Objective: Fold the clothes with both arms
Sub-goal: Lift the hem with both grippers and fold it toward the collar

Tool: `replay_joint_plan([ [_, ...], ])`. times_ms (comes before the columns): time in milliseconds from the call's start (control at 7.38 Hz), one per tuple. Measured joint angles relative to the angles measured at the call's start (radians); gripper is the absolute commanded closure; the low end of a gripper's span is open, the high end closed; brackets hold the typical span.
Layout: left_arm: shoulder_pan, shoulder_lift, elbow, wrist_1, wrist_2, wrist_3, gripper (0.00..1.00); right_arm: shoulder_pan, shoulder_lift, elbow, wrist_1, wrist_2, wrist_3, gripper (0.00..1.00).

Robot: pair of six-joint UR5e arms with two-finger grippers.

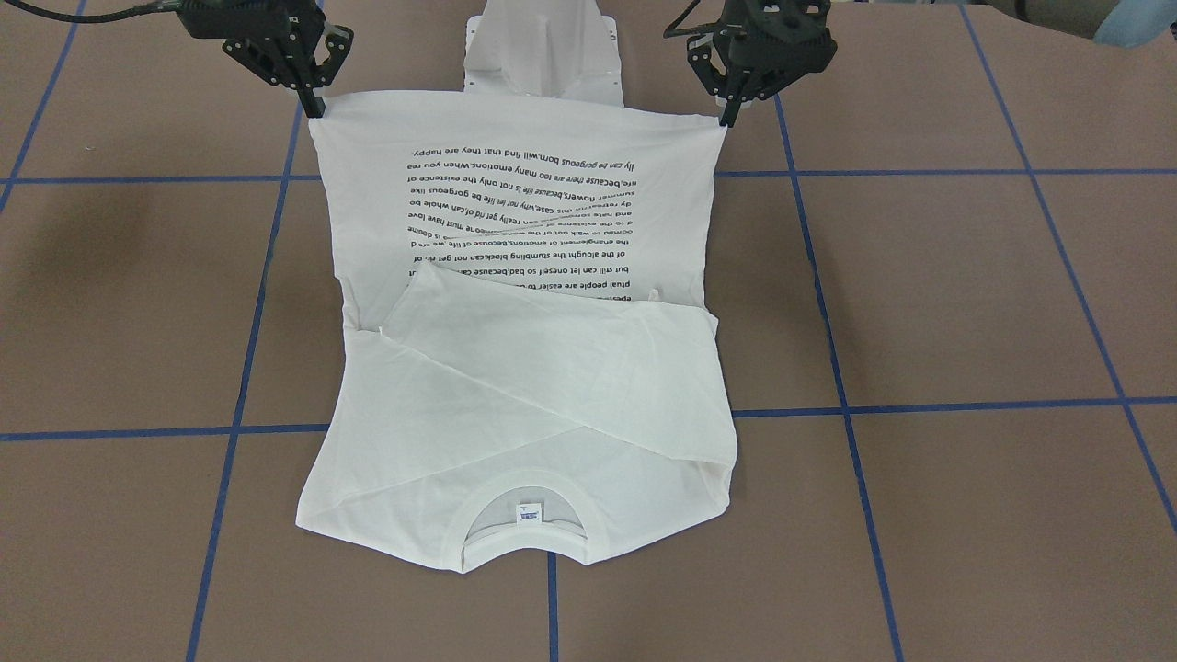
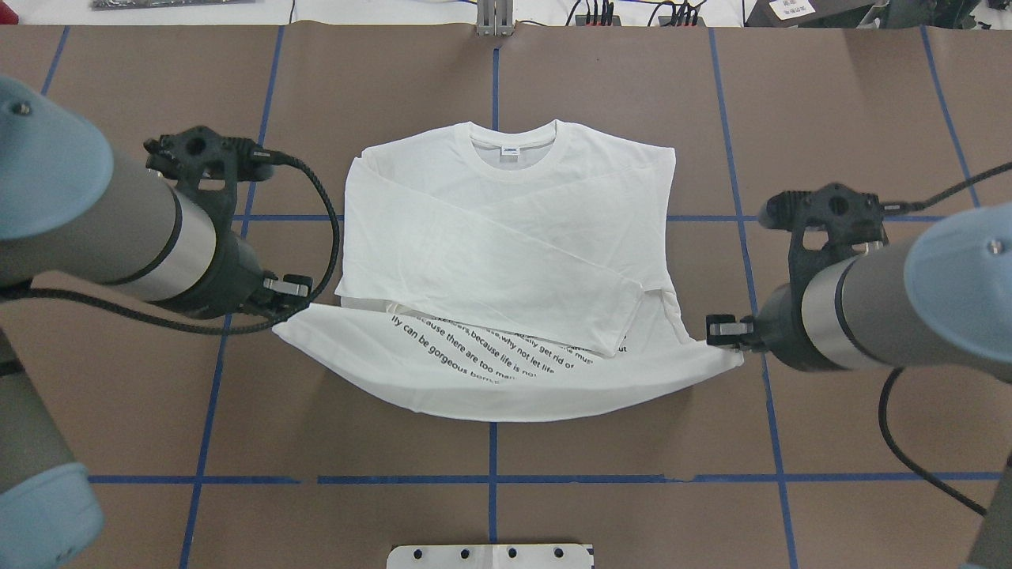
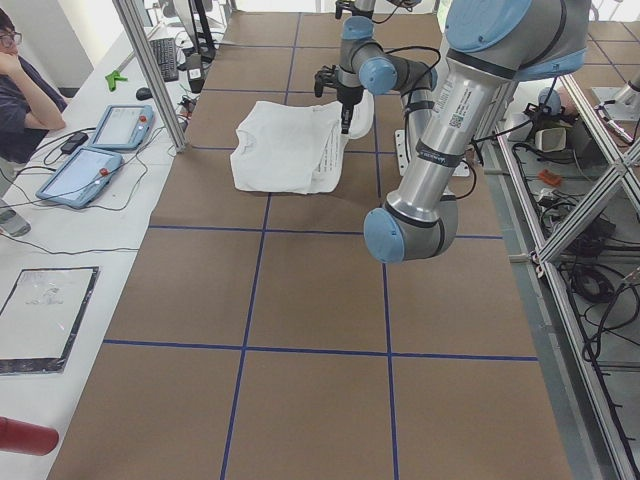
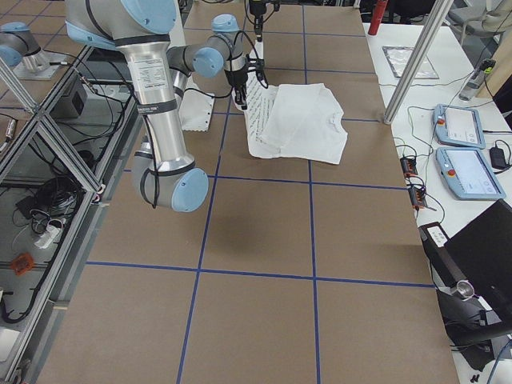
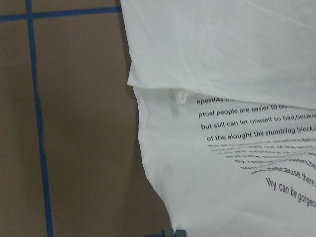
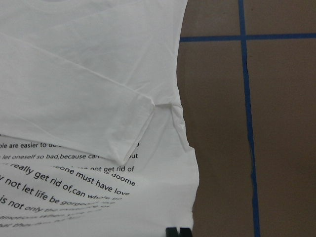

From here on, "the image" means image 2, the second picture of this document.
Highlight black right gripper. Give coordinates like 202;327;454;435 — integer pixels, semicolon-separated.
706;285;823;372

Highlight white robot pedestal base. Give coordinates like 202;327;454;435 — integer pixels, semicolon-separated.
386;543;595;568

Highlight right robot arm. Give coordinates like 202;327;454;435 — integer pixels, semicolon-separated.
706;197;1010;504

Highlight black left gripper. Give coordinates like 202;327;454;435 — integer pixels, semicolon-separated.
178;233;313;320

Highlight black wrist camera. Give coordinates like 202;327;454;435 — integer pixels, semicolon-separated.
142;126;274;213
757;183;889;287

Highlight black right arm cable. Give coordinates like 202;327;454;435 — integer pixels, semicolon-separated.
878;162;1012;518

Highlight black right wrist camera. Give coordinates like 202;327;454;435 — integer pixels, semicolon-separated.
757;183;889;287

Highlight white long-sleeve printed shirt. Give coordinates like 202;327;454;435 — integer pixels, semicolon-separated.
274;120;743;424

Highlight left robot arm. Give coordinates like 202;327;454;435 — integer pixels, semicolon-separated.
1;76;321;568

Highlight grey aluminium frame post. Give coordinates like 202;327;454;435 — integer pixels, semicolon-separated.
474;0;515;37

